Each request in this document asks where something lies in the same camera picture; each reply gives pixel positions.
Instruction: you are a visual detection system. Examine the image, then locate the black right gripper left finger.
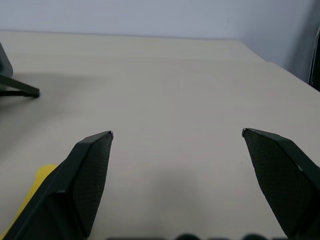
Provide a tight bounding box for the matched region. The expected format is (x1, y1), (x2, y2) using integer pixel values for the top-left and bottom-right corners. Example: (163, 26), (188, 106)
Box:
(0, 130), (115, 240)

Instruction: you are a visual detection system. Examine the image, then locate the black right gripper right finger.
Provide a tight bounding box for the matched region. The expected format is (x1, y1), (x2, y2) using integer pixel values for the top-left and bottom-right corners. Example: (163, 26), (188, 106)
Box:
(241, 127), (320, 240)

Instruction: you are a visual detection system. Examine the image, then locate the yellow object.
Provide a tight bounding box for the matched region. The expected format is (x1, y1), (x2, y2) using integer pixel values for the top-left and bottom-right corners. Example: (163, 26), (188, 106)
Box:
(1, 163), (59, 238)

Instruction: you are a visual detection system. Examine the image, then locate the dark upright panel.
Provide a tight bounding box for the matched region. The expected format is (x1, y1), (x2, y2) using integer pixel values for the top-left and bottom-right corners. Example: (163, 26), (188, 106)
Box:
(308, 24), (320, 88)

